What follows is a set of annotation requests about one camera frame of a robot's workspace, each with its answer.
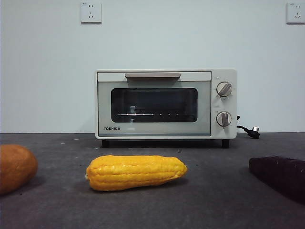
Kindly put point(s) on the white wall socket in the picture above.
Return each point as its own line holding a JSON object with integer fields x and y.
{"x": 91, "y": 13}
{"x": 296, "y": 13}

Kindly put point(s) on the white Toshiba toaster oven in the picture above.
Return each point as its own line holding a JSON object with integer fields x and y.
{"x": 224, "y": 105}

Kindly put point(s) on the oven knob with upright grip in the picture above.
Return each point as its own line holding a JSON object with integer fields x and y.
{"x": 224, "y": 118}

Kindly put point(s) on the yellow corn cob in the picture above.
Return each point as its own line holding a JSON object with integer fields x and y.
{"x": 135, "y": 173}

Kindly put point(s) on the oven knob with slanted grip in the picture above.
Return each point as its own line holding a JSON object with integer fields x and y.
{"x": 224, "y": 89}

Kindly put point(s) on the orange-brown potato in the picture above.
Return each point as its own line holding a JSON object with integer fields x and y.
{"x": 14, "y": 168}

